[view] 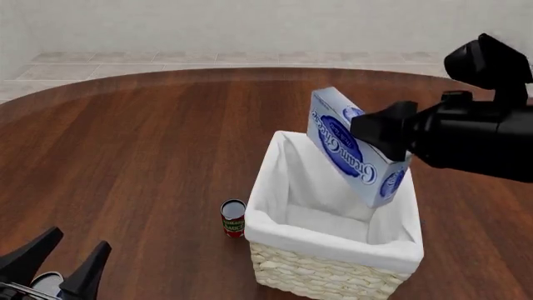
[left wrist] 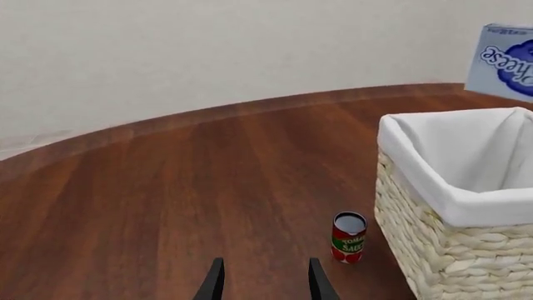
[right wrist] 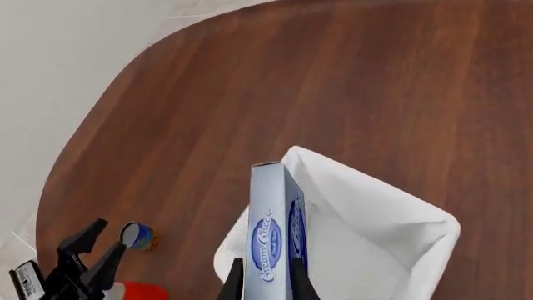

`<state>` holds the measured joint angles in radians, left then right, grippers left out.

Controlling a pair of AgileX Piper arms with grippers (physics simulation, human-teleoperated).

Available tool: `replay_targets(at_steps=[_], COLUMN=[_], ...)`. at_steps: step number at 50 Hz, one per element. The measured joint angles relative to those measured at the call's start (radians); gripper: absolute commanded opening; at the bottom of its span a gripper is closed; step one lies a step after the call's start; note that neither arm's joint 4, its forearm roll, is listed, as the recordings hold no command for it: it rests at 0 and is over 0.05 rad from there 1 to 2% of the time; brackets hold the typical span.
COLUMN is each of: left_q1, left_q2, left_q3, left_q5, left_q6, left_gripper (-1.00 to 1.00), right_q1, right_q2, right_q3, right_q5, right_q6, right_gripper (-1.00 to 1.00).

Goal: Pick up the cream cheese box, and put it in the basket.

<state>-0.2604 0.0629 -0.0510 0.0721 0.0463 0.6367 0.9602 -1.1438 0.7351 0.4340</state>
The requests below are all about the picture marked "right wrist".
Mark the red and white box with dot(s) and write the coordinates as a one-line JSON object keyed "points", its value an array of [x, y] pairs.
{"points": [[141, 291]]}

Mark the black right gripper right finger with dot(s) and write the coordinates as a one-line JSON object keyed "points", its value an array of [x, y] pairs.
{"points": [[302, 284]]}

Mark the blue tin can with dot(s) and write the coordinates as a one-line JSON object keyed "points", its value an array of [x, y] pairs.
{"points": [[139, 237]]}

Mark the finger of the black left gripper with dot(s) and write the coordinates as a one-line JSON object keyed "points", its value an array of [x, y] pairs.
{"points": [[106, 265], [83, 238]]}

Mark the blue cream cheese box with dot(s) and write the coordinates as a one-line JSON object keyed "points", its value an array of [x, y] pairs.
{"points": [[266, 200]]}

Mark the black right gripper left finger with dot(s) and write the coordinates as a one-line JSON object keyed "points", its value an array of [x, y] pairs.
{"points": [[234, 282]]}

